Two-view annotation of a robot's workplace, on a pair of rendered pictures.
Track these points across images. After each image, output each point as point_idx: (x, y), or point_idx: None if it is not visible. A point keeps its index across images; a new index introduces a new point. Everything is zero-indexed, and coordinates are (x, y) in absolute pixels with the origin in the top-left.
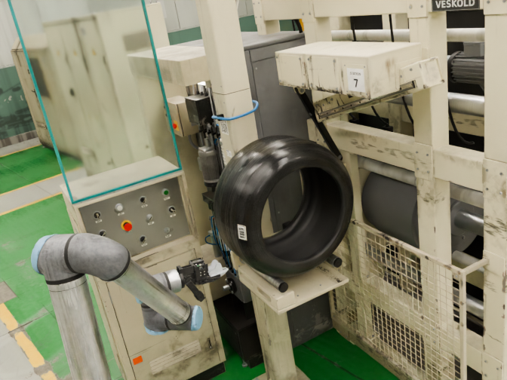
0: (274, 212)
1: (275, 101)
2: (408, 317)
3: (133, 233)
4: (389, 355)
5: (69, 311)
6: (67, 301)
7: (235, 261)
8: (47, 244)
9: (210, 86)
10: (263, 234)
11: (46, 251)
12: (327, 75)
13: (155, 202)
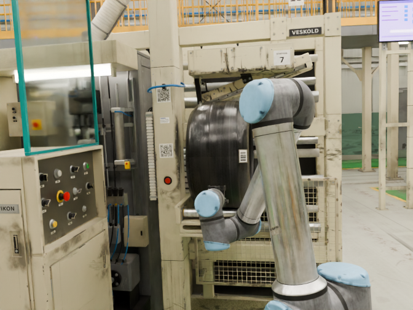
0: (148, 197)
1: (148, 102)
2: (262, 253)
3: (63, 207)
4: (266, 281)
5: (297, 154)
6: (295, 142)
7: (180, 214)
8: (274, 80)
9: (115, 75)
10: (183, 195)
11: (279, 85)
12: (252, 58)
13: (78, 174)
